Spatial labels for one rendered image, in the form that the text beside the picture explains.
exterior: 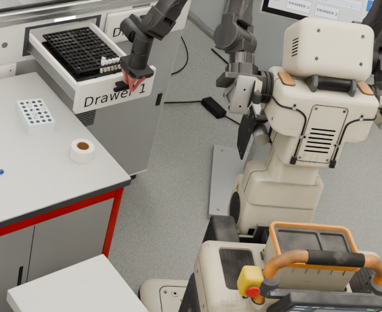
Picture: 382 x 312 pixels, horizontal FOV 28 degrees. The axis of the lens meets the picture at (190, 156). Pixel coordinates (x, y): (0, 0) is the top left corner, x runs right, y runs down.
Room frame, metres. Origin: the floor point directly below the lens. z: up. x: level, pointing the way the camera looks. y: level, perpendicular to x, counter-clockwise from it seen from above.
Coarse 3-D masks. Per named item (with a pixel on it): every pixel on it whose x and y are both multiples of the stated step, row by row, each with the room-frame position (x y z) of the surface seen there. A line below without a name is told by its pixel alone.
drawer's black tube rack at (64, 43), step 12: (48, 36) 2.16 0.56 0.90; (60, 36) 2.18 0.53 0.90; (72, 36) 2.20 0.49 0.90; (84, 36) 2.22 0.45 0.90; (96, 36) 2.24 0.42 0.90; (48, 48) 2.13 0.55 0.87; (60, 48) 2.11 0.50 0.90; (72, 48) 2.13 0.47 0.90; (84, 48) 2.15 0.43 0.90; (96, 48) 2.17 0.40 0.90; (108, 48) 2.19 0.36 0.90; (60, 60) 2.08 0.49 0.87; (72, 60) 2.10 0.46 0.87; (84, 60) 2.08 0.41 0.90; (96, 60) 2.10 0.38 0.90; (72, 72) 2.04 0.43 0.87; (84, 72) 2.06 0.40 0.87; (96, 72) 2.08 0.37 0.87; (108, 72) 2.10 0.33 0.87
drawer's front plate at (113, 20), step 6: (120, 12) 2.39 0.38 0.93; (126, 12) 2.40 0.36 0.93; (132, 12) 2.42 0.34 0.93; (138, 12) 2.44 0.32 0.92; (144, 12) 2.46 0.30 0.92; (108, 18) 2.35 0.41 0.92; (114, 18) 2.36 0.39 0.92; (120, 18) 2.38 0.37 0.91; (108, 24) 2.35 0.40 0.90; (114, 24) 2.36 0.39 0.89; (108, 30) 2.35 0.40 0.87; (108, 36) 2.35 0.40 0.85; (120, 36) 2.39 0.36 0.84
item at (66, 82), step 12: (72, 24) 2.28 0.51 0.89; (84, 24) 2.31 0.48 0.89; (36, 36) 2.18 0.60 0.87; (36, 48) 2.11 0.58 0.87; (48, 60) 2.05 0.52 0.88; (48, 72) 2.04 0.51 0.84; (60, 72) 2.00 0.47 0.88; (60, 84) 1.99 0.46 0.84; (72, 84) 1.96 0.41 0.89; (72, 96) 1.94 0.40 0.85
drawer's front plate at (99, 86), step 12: (120, 72) 2.03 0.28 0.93; (84, 84) 1.91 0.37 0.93; (96, 84) 1.94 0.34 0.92; (108, 84) 1.98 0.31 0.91; (84, 96) 1.92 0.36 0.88; (96, 96) 1.95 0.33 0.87; (108, 96) 1.99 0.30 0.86; (120, 96) 2.02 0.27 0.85; (132, 96) 2.06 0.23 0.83; (144, 96) 2.10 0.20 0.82; (84, 108) 1.92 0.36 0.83; (96, 108) 1.96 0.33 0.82
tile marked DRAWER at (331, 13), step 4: (316, 4) 2.71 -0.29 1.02; (320, 4) 2.72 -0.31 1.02; (316, 8) 2.70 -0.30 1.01; (320, 8) 2.71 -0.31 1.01; (324, 8) 2.71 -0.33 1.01; (328, 8) 2.72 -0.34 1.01; (332, 8) 2.72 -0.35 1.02; (336, 8) 2.72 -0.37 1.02; (316, 12) 2.69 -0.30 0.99; (320, 12) 2.70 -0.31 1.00; (324, 12) 2.70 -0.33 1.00; (328, 12) 2.71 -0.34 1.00; (332, 12) 2.71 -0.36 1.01; (336, 12) 2.71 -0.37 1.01; (320, 16) 2.69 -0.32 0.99; (324, 16) 2.69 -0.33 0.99; (328, 16) 2.70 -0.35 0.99; (332, 16) 2.70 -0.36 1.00; (336, 16) 2.70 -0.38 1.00
